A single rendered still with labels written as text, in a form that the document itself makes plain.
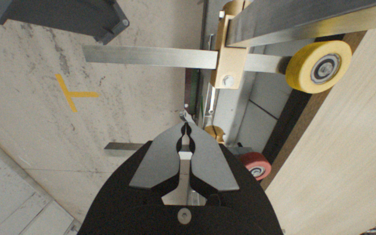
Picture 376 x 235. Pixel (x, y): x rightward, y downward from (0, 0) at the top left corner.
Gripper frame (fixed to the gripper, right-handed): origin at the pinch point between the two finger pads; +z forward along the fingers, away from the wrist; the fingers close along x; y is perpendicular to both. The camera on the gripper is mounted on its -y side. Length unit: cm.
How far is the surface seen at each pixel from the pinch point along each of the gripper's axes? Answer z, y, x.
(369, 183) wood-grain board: 8, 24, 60
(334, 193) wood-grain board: 8, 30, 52
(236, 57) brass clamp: 11.3, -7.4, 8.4
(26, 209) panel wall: 69, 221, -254
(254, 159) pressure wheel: 8.1, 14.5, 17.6
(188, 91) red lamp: 27.8, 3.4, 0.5
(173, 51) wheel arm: 12.3, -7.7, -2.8
